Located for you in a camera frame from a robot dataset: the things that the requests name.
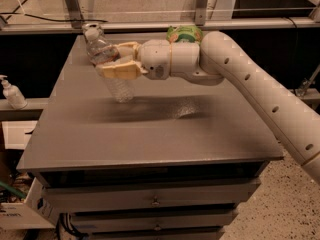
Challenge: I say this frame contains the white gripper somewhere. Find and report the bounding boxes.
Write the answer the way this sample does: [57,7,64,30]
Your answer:
[96,40,171,80]

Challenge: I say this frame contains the clear plastic water bottle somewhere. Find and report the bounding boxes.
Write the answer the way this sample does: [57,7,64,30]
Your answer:
[82,23,134,103]

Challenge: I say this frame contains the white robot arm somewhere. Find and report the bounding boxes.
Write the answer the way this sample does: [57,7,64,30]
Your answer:
[97,31,320,183]

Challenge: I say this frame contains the white pump dispenser bottle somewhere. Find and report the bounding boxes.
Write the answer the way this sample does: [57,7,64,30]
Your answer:
[0,75,27,109]

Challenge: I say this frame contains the green chip bag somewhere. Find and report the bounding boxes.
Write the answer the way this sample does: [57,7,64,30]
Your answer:
[166,26,203,43]

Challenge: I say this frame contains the grey drawer cabinet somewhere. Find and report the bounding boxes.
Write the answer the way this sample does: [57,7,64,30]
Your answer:
[18,39,282,240]

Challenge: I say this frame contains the white cardboard box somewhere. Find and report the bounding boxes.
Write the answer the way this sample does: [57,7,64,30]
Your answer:
[0,179,59,230]

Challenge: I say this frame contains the black cable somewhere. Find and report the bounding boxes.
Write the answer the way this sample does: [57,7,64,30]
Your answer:
[0,11,109,24]

